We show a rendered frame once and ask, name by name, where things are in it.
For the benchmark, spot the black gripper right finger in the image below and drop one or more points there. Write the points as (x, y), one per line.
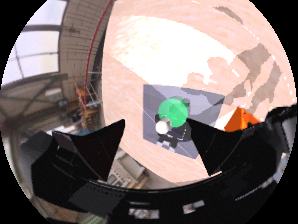
(215, 146)

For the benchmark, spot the green glass bottle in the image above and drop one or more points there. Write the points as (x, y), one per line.
(172, 113)

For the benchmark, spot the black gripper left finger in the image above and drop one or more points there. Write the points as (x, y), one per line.
(96, 149)

